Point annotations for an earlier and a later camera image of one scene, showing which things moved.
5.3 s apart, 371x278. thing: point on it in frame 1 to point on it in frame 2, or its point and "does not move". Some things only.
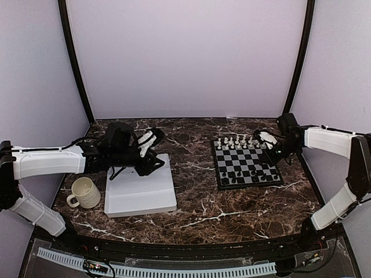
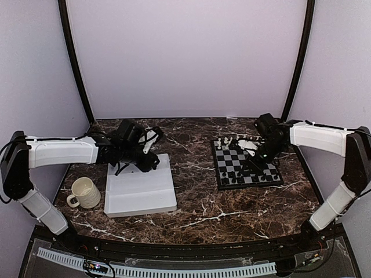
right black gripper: (273, 161) to (257, 167)
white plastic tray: (130, 193) does not move
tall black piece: (233, 175) does not move
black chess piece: (255, 179) does not move
